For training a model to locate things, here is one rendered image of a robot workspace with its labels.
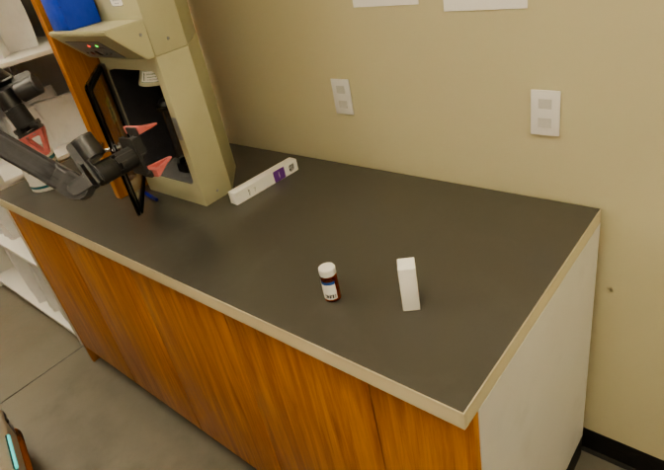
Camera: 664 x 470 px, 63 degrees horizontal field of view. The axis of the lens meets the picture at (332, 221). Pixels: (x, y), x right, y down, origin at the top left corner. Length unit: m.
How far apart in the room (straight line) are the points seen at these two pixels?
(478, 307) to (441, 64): 0.67
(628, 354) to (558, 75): 0.81
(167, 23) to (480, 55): 0.83
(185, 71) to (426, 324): 0.99
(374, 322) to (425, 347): 0.13
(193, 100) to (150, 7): 0.27
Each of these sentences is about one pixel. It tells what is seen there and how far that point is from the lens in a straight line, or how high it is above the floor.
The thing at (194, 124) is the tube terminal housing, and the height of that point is 1.19.
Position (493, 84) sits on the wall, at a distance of 1.45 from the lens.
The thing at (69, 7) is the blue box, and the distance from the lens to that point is 1.72.
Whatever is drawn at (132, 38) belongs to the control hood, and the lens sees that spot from 1.57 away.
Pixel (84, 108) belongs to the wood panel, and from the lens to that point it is 1.91.
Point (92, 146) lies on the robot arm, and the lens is 1.44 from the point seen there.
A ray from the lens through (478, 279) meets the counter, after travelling 1.20.
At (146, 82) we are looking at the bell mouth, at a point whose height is 1.33.
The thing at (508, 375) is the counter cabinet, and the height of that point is 0.87.
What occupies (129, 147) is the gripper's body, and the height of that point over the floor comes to 1.25.
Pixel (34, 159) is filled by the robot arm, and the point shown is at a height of 1.29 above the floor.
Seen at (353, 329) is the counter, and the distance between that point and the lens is 1.12.
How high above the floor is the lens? 1.68
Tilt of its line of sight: 30 degrees down
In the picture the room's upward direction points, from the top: 12 degrees counter-clockwise
